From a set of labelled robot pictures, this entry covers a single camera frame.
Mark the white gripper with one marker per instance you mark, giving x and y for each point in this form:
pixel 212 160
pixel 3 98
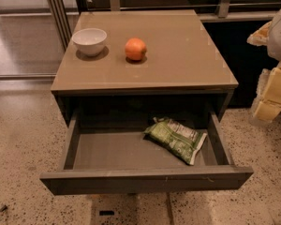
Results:
pixel 268 106

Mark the green jalapeno chip bag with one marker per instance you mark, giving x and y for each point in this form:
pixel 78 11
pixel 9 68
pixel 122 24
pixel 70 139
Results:
pixel 183 142

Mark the grey drawer cabinet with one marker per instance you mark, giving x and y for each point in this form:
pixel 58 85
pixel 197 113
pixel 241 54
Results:
pixel 180 57

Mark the open grey top drawer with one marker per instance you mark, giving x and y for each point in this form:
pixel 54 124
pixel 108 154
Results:
pixel 96 162

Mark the orange fruit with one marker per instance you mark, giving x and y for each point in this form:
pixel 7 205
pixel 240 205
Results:
pixel 135 49

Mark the white ceramic bowl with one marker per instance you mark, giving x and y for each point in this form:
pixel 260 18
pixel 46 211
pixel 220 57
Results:
pixel 90 41

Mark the metal shelf frame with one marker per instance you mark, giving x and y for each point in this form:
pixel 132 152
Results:
pixel 228 21

